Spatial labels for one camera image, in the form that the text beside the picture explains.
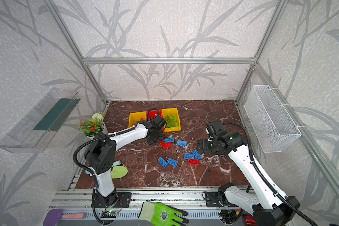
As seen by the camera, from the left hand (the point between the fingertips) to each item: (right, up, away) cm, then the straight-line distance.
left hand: (162, 135), depth 92 cm
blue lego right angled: (+21, -11, -3) cm, 24 cm away
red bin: (-9, +15, +12) cm, 21 cm away
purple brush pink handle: (-51, -36, -24) cm, 67 cm away
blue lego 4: (+16, -13, -4) cm, 21 cm away
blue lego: (+11, -5, +1) cm, 13 cm away
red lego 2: (+20, -15, -6) cm, 26 cm away
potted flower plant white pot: (-43, +6, -7) cm, 44 cm away
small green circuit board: (-25, -37, -21) cm, 49 cm away
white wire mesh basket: (+53, +9, -31) cm, 62 cm away
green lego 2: (+8, +11, +13) cm, 19 cm away
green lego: (+4, +13, +16) cm, 21 cm away
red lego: (+3, -7, +1) cm, 7 cm away
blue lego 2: (+1, -16, -6) cm, 17 cm away
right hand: (+25, -1, -19) cm, 31 cm away
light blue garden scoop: (-23, -7, -41) cm, 48 cm away
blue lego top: (+4, -3, +3) cm, 7 cm away
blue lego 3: (+7, -15, -6) cm, 18 cm away
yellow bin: (-23, +11, +13) cm, 29 cm away
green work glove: (+1, -35, -24) cm, 42 cm away
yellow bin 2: (+5, +17, +16) cm, 24 cm away
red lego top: (-1, -5, 0) cm, 5 cm away
